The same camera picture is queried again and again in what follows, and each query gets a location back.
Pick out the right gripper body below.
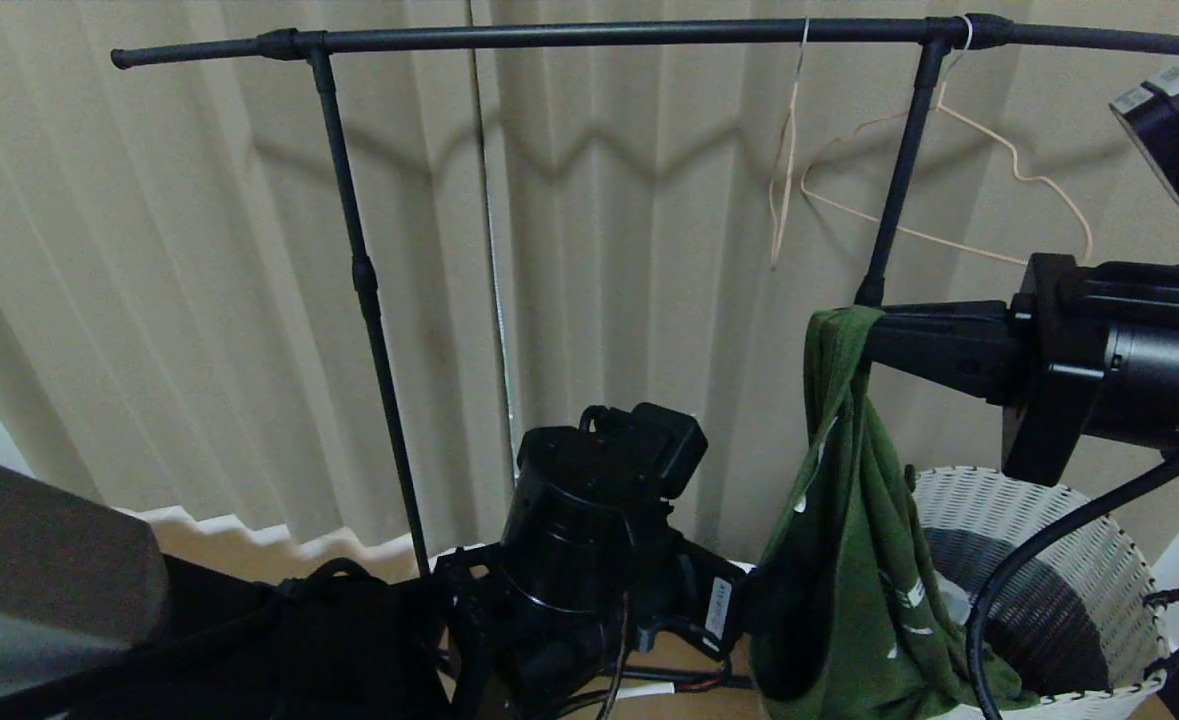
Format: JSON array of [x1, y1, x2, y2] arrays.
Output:
[[999, 253, 1179, 487]]

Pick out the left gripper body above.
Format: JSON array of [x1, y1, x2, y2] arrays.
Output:
[[447, 538, 752, 719]]

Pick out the green printed shirt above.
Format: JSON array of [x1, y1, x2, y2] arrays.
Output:
[[749, 306, 1042, 720]]

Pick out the pink clothes hanger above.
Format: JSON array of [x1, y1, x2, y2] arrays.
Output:
[[768, 17, 813, 270], [800, 15, 1094, 268]]

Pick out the white laundry basket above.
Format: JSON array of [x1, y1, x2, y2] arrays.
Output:
[[907, 465, 1179, 720]]

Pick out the black clothes rack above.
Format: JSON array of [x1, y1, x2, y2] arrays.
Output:
[[111, 13, 1179, 693]]

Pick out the beige curtain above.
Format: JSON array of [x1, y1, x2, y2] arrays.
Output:
[[0, 0, 1179, 593]]

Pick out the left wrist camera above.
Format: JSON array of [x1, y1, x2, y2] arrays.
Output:
[[581, 402, 709, 503]]

